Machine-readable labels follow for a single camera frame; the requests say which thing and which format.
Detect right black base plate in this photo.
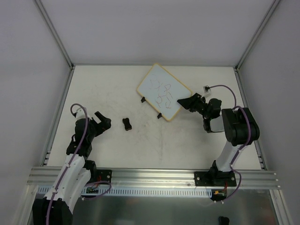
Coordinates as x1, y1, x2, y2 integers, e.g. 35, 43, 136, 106
194, 171, 237, 187

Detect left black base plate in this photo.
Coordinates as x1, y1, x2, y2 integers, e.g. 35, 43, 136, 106
95, 169, 113, 182

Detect black bone-shaped eraser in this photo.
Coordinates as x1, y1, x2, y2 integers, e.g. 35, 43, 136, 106
122, 118, 132, 131

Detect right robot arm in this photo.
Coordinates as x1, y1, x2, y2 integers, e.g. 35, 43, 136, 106
177, 93, 260, 187

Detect white slotted cable duct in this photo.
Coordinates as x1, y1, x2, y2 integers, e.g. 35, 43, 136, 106
37, 185, 212, 198

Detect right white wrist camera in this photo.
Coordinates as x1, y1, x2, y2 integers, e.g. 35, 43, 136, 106
203, 85, 211, 97

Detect right aluminium frame post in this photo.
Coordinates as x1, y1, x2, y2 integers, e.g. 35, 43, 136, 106
235, 0, 281, 71

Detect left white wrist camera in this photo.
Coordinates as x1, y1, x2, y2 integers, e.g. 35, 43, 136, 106
75, 107, 87, 120

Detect purple cable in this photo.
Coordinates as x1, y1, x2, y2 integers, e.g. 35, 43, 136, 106
45, 103, 113, 225
208, 84, 255, 204

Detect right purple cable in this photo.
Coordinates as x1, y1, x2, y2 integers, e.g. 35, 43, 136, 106
208, 84, 255, 204

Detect yellow framed whiteboard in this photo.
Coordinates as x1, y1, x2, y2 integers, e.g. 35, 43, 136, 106
137, 63, 192, 121

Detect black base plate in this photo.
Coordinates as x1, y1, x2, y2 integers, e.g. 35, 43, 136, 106
95, 169, 113, 182
194, 171, 237, 187

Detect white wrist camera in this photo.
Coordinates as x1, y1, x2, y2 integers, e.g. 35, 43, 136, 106
75, 107, 87, 120
203, 85, 211, 97

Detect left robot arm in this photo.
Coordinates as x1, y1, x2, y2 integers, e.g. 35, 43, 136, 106
32, 109, 112, 225

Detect black object on floor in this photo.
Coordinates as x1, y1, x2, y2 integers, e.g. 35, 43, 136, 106
218, 217, 230, 225

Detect aluminium frame post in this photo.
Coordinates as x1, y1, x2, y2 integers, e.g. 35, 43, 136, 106
235, 0, 281, 71
34, 0, 74, 69

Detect left aluminium frame post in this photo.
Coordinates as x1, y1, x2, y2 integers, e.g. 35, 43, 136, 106
34, 0, 74, 69

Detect aluminium front rail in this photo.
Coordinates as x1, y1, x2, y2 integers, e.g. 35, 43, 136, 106
27, 166, 281, 189

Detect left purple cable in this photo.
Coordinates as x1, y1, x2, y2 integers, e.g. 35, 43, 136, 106
45, 103, 113, 225

